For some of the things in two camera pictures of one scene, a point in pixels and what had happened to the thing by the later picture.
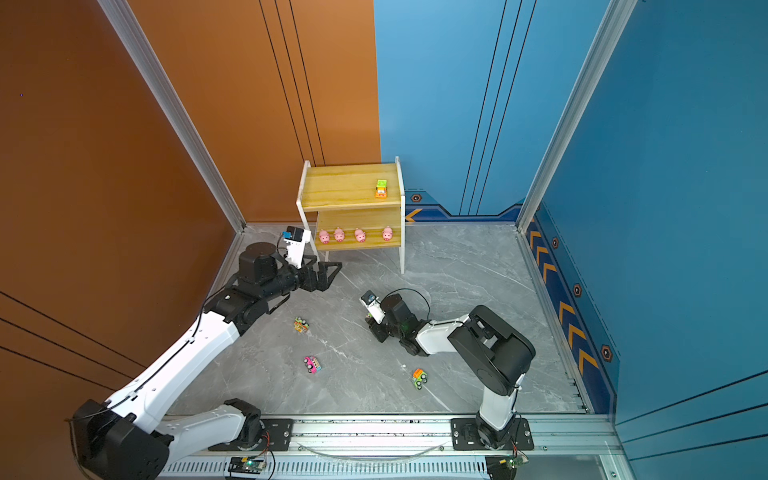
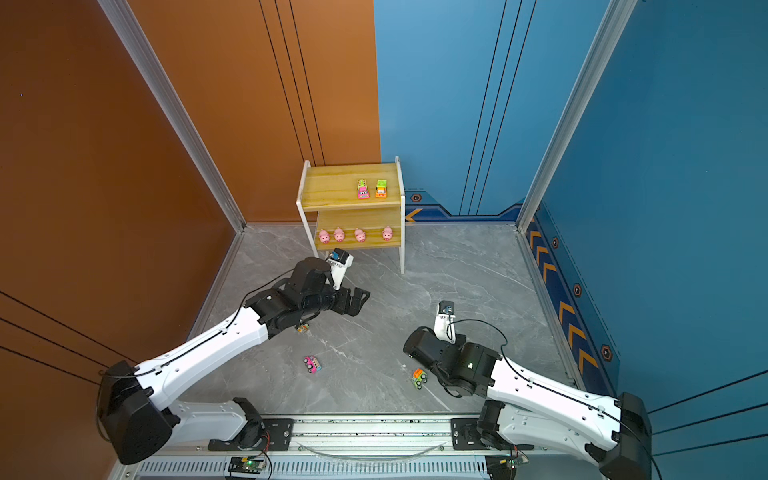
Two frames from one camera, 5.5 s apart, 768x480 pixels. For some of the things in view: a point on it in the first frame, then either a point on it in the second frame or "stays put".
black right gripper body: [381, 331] → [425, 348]
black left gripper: [322, 282] → [344, 306]
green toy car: [381, 190] stays put
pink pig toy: [387, 233] stays put
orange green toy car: [419, 377] stays put
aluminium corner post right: [615, 15] stays put
